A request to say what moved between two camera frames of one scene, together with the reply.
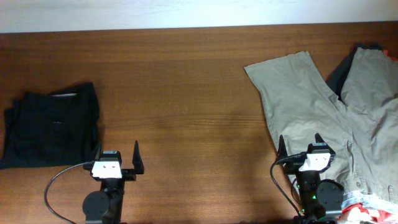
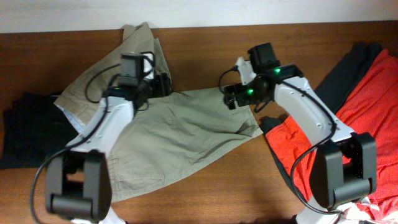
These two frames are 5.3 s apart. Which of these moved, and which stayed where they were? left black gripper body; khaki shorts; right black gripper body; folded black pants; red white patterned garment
Moved: right black gripper body; left black gripper body; khaki shorts
Stayed: red white patterned garment; folded black pants
